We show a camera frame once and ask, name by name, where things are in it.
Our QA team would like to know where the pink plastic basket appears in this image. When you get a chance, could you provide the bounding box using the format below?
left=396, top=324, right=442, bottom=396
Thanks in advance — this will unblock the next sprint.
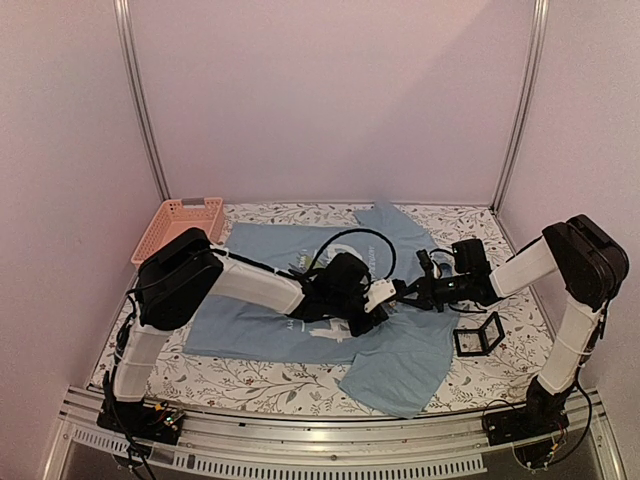
left=131, top=197, right=226, bottom=268

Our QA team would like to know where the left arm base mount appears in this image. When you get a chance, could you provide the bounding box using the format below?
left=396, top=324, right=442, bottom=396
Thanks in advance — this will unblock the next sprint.
left=97, top=399, right=185, bottom=445

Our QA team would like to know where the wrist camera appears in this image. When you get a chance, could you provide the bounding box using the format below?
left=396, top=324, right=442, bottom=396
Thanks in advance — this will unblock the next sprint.
left=364, top=279, right=406, bottom=313
left=416, top=249, right=442, bottom=279

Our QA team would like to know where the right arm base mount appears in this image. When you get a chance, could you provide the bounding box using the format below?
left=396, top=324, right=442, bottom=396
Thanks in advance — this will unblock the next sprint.
left=481, top=399, right=569, bottom=446

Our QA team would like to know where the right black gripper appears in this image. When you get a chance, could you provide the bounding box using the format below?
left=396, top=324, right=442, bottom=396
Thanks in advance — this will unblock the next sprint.
left=401, top=271, right=472, bottom=313

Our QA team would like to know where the front aluminium rail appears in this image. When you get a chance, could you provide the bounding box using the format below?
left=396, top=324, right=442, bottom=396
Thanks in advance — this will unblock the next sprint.
left=44, top=387, right=630, bottom=479

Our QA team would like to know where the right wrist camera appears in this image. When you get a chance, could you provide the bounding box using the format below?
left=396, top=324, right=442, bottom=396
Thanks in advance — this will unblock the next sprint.
left=416, top=249, right=442, bottom=279

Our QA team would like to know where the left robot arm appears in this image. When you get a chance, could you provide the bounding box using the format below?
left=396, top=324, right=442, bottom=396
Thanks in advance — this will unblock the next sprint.
left=103, top=227, right=396, bottom=434

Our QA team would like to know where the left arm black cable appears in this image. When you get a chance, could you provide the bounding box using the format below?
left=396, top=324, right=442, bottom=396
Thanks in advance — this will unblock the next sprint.
left=315, top=227, right=399, bottom=281

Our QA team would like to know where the floral patterned table mat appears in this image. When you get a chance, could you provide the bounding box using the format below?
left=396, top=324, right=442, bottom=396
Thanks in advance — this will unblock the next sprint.
left=87, top=201, right=571, bottom=417

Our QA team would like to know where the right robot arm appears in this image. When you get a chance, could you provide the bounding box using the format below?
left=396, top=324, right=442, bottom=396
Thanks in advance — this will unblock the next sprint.
left=406, top=215, right=630, bottom=436

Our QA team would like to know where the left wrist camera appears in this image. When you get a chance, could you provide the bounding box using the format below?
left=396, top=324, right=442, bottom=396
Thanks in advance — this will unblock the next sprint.
left=364, top=279, right=406, bottom=313

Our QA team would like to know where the light blue printed t-shirt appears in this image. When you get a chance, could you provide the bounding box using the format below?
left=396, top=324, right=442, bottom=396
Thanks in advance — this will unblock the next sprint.
left=184, top=203, right=459, bottom=418

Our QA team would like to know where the black open jewelry box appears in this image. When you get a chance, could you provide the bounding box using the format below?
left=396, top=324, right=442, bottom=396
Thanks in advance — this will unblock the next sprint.
left=453, top=312, right=506, bottom=357

